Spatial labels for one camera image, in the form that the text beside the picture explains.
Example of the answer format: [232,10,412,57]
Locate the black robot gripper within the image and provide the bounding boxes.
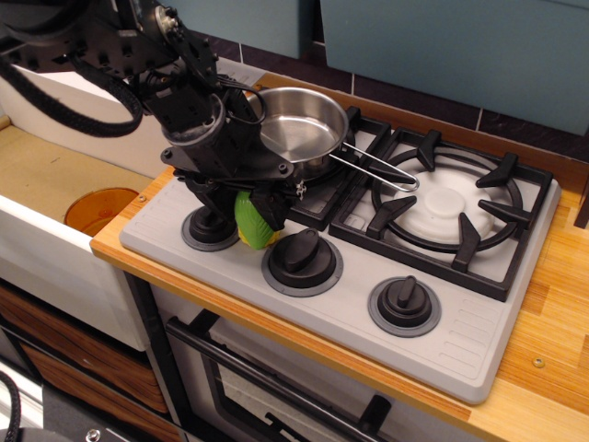
[160,99,306,231]

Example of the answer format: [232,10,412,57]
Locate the green toy corncob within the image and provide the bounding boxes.
[234,192,280,250]

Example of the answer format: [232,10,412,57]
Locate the stainless steel pan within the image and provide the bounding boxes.
[248,87,420,192]

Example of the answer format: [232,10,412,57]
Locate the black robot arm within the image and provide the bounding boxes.
[1,1,304,230]

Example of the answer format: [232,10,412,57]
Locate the black left stove knob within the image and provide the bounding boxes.
[181,206,238,252]

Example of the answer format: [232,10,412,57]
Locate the black stove knob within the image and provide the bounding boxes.
[181,206,238,252]
[368,275,442,338]
[261,228,343,297]

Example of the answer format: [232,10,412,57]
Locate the black middle stove knob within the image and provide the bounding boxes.
[261,228,343,297]

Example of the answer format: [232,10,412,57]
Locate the grey toy stove top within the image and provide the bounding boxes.
[120,87,560,403]

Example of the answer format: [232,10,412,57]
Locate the black right stove knob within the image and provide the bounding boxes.
[368,275,442,338]

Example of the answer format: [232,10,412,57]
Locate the black left burner grate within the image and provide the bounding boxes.
[287,106,392,231]

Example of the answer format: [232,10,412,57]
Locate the black burner grate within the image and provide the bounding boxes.
[329,129,560,302]
[287,106,392,231]

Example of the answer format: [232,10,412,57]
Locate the orange plastic drain disc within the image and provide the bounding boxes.
[64,188,138,237]

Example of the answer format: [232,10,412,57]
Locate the toy oven door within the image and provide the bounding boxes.
[153,288,475,441]

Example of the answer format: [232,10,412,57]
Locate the white toy sink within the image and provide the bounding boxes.
[1,84,167,352]

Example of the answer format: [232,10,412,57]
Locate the black right burner grate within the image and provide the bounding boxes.
[329,129,560,302]

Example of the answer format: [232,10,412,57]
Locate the wooden drawer fronts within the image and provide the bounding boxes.
[1,280,181,442]

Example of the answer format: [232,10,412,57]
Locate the black braided cable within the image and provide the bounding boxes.
[0,370,22,442]

